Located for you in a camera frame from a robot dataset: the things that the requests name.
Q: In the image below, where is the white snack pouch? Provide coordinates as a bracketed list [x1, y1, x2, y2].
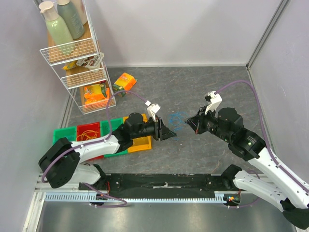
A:
[76, 52, 104, 71]

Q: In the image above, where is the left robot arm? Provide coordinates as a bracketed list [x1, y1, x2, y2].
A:
[38, 113, 176, 190]

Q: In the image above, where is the far left green bin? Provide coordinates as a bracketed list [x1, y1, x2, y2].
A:
[53, 126, 77, 144]

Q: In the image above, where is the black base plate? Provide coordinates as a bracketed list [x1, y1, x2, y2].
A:
[93, 174, 239, 199]

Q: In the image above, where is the aluminium corner post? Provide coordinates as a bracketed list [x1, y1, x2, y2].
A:
[246, 0, 290, 71]

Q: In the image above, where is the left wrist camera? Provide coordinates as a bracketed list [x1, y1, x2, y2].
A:
[145, 100, 161, 122]

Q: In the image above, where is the orange bin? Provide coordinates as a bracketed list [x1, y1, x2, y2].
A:
[123, 114, 153, 153]

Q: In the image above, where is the green bin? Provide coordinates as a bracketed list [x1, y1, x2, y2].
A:
[100, 117, 128, 158]
[53, 126, 77, 144]

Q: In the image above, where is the grey green bottle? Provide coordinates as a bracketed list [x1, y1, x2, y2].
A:
[57, 0, 84, 40]

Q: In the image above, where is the white cable duct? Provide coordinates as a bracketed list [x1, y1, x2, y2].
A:
[44, 190, 229, 203]

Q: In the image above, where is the blue cable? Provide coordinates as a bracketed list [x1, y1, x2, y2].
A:
[168, 111, 189, 142]

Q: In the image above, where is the red bin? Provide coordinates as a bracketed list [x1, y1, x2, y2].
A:
[76, 121, 105, 161]

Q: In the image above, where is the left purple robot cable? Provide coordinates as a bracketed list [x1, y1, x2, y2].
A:
[41, 90, 149, 183]

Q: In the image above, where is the yellow snack bag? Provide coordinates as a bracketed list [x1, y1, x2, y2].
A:
[62, 60, 77, 70]

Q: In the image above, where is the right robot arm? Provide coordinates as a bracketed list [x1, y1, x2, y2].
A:
[185, 107, 309, 230]

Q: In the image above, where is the orange yellow box in rack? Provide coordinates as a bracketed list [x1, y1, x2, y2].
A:
[84, 83, 111, 108]

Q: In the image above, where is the white wire shelf rack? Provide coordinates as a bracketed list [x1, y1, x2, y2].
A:
[37, 0, 116, 114]

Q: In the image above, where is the pink bottle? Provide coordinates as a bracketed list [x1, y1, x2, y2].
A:
[71, 0, 87, 25]

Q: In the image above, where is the orange juice carton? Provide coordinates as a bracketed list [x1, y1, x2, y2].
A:
[112, 72, 137, 93]

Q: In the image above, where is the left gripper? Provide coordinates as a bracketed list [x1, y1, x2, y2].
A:
[132, 115, 177, 141]

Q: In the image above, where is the light green bottle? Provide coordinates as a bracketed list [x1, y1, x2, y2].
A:
[39, 1, 74, 55]

